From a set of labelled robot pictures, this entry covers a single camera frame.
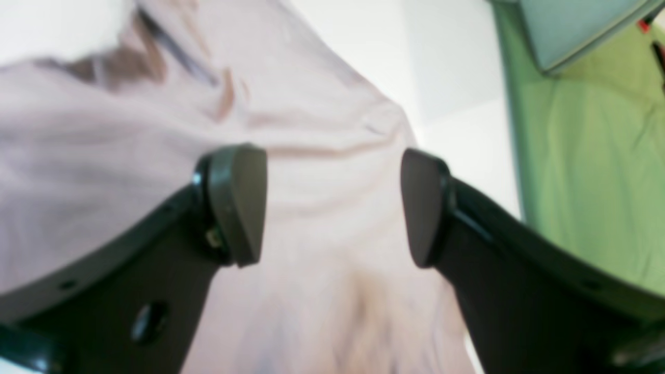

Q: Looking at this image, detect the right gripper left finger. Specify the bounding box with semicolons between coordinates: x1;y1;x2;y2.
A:
1;144;268;373

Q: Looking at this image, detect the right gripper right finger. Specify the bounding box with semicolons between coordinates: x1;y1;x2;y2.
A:
401;148;664;373

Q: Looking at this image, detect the mauve t-shirt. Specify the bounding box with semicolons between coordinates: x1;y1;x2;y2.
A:
2;1;475;373

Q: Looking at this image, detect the grey side table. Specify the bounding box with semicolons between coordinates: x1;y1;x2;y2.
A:
491;1;663;74

